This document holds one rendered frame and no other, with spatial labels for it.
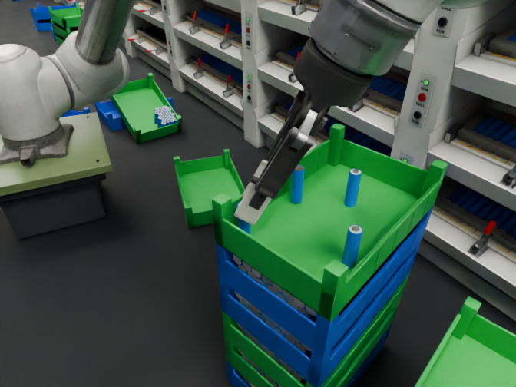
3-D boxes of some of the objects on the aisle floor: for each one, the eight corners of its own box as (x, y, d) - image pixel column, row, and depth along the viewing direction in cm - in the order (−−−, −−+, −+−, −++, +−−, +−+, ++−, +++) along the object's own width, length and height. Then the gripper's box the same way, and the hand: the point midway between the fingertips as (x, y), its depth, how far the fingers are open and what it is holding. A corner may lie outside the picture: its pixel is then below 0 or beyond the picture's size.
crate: (181, 130, 168) (182, 117, 162) (136, 143, 159) (136, 130, 152) (151, 86, 179) (151, 72, 173) (108, 96, 170) (107, 81, 164)
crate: (111, 131, 167) (107, 114, 162) (97, 114, 180) (93, 98, 176) (174, 114, 181) (173, 98, 176) (157, 100, 194) (155, 84, 189)
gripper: (318, 15, 44) (238, 165, 58) (299, 61, 31) (203, 238, 45) (375, 48, 44) (282, 188, 59) (379, 106, 32) (259, 266, 46)
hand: (257, 193), depth 50 cm, fingers open, 3 cm apart
